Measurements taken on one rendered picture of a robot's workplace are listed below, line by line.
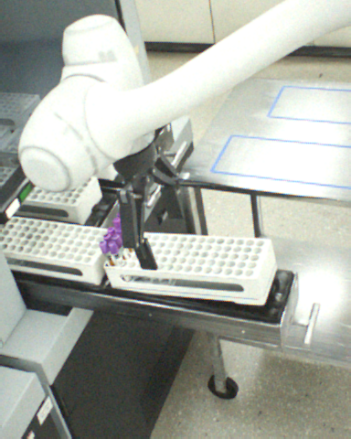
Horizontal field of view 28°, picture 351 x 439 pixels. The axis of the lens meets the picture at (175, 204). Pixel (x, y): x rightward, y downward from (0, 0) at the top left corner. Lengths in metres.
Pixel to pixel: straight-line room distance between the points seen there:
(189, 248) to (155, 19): 2.60
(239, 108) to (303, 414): 0.89
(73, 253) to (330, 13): 0.68
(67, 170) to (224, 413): 1.33
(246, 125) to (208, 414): 0.87
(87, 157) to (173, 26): 2.89
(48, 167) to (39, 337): 0.57
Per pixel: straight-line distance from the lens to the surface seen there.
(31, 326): 1.41
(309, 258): 2.07
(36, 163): 0.88
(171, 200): 1.26
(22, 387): 1.32
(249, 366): 2.17
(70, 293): 1.35
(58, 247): 1.36
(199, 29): 3.70
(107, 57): 1.00
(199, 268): 1.21
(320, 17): 0.90
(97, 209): 1.49
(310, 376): 2.14
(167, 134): 1.74
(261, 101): 1.74
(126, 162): 1.10
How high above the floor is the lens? 1.72
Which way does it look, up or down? 39 degrees down
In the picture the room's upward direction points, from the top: 11 degrees counter-clockwise
